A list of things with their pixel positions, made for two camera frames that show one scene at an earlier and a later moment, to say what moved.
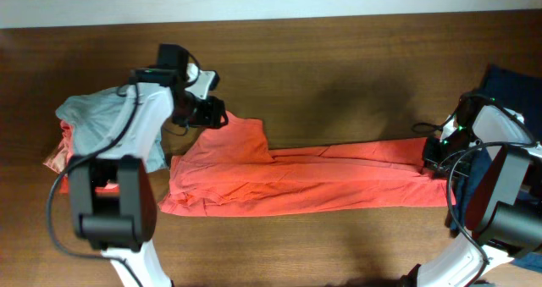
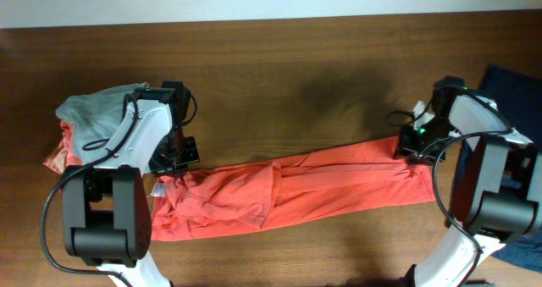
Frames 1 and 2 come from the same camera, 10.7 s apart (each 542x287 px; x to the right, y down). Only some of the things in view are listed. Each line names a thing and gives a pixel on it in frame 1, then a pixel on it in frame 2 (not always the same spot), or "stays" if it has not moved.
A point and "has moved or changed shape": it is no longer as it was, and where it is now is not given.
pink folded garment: [58, 162] stays
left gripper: [210, 116] -> [192, 156]
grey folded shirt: [96, 118] stays
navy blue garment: [519, 91] stays
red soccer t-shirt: [223, 168] has moved or changed shape
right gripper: [431, 159] -> [407, 148]
